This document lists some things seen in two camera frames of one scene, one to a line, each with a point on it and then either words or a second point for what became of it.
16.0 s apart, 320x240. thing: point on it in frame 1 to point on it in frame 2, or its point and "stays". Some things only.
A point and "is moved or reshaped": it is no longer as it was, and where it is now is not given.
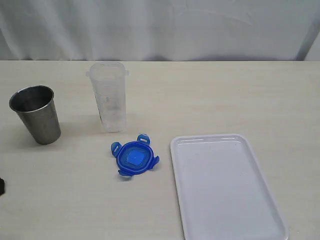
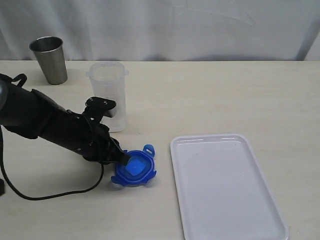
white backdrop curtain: x=160 y=30 stays
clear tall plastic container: x=108 y=81 stays
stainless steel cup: x=36 y=106 is moved or reshaped
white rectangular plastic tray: x=223 y=194 stays
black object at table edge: x=2 y=186 stays
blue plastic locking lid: x=134 y=157 is moved or reshaped
